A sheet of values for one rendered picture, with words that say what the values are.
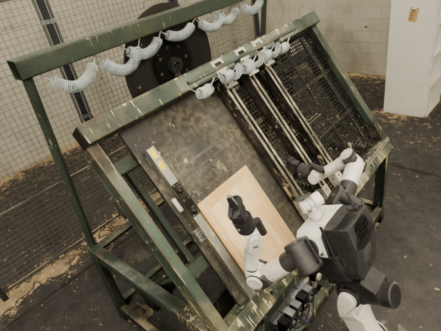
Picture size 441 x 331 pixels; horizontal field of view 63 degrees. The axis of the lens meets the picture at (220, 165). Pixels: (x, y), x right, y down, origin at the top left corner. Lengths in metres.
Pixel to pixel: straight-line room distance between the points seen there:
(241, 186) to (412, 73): 3.91
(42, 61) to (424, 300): 3.01
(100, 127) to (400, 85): 4.63
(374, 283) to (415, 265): 1.63
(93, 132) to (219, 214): 0.78
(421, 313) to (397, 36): 3.60
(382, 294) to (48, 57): 1.97
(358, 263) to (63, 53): 1.76
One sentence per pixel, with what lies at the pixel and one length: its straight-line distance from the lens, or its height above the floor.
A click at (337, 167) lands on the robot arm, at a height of 1.32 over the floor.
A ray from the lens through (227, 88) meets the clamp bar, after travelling 2.19.
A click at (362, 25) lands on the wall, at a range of 7.24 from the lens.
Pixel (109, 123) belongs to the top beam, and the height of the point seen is 1.88.
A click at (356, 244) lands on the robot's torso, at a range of 1.64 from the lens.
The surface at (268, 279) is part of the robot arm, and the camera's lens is 1.74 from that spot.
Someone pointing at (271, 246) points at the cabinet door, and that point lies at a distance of 2.16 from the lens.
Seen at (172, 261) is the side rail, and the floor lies 1.27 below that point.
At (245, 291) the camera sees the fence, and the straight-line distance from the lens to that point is 2.00.
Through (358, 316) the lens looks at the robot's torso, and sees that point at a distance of 2.04.
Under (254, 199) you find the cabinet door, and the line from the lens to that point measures 2.14.
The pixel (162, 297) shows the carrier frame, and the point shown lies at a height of 0.79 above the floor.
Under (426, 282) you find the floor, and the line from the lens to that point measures 3.37.
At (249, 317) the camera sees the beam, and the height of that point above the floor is 0.86.
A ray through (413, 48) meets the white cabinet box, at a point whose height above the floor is 0.95.
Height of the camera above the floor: 2.49
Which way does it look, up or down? 31 degrees down
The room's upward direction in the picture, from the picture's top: 11 degrees counter-clockwise
